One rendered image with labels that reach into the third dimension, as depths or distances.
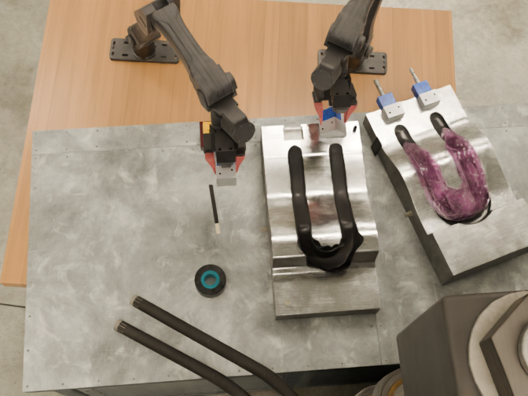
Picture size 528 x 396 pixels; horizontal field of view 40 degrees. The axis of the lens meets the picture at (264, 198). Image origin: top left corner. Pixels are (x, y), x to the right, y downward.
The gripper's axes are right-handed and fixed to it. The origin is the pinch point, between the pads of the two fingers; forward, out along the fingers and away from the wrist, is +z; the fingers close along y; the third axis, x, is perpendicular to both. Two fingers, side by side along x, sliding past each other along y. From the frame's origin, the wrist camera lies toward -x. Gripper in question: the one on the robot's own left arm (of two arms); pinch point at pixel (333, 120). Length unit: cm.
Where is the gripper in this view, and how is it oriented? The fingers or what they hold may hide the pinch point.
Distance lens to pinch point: 188.1
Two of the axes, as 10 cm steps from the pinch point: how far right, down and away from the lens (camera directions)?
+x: -0.8, -6.4, 7.6
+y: 10.0, -0.6, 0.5
